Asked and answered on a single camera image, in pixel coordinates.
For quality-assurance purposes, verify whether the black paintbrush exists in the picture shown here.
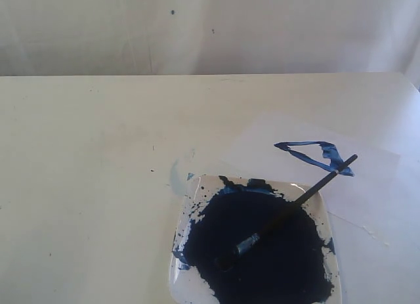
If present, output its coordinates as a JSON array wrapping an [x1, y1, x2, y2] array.
[[215, 154, 358, 272]]

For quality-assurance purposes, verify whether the white paper sheet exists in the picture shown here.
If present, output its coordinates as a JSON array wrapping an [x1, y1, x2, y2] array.
[[224, 113, 419, 303]]

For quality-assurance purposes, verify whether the white square paint plate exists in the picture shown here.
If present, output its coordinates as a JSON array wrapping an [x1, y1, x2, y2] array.
[[169, 175, 342, 303]]

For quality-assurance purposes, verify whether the white backdrop cloth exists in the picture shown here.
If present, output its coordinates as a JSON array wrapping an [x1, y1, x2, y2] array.
[[1, 0, 419, 76]]

